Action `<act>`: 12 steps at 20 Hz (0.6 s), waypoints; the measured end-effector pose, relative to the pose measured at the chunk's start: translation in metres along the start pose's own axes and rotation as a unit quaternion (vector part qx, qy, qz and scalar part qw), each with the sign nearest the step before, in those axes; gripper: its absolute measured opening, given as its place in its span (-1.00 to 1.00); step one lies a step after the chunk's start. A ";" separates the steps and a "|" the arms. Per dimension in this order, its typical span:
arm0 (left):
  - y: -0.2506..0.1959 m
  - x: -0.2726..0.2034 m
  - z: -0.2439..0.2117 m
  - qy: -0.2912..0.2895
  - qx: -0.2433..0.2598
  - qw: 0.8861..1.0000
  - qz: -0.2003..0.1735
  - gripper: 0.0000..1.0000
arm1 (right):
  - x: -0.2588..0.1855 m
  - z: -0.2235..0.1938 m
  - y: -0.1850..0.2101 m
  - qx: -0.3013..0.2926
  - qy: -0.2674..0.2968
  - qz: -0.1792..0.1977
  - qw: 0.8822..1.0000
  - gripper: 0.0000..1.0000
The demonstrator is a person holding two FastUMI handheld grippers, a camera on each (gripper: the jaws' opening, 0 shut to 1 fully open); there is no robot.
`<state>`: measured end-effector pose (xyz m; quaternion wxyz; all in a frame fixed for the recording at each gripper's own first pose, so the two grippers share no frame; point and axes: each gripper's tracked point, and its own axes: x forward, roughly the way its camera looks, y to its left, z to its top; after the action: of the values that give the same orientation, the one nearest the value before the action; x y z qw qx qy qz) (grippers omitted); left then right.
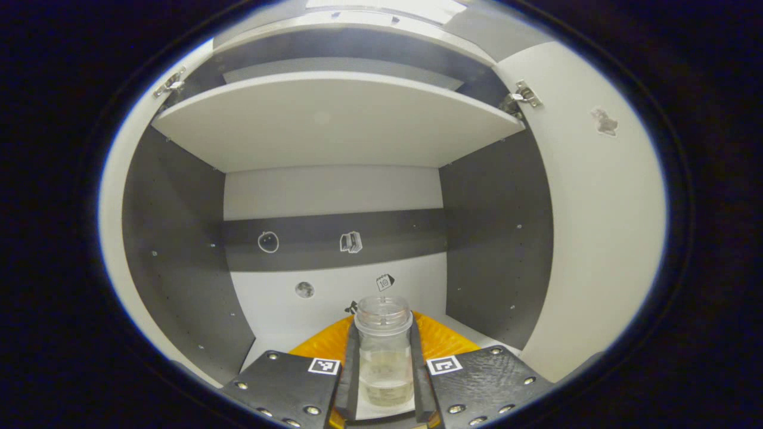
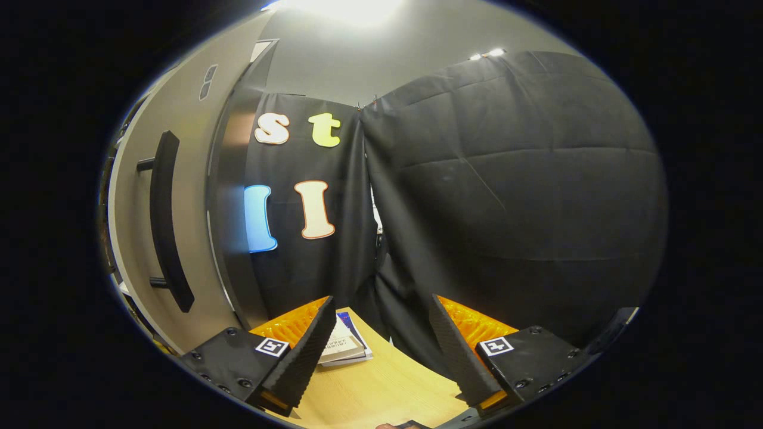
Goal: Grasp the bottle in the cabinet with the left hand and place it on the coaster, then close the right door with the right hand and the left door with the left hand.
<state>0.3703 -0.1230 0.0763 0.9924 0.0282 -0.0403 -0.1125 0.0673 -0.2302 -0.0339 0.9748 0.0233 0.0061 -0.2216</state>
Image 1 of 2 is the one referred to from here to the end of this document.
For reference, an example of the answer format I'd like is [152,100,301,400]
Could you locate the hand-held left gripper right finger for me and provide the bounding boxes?
[408,310,555,429]

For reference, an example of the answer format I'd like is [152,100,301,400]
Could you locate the white and grey cabinet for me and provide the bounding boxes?
[122,6,555,388]

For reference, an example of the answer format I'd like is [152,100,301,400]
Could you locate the large ceiling light panel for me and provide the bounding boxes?
[305,0,472,24]

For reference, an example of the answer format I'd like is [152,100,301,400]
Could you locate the clear glass bottle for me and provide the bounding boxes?
[354,295,416,415]

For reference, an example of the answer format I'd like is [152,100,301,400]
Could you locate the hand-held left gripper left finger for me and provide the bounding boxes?
[221,316,361,429]

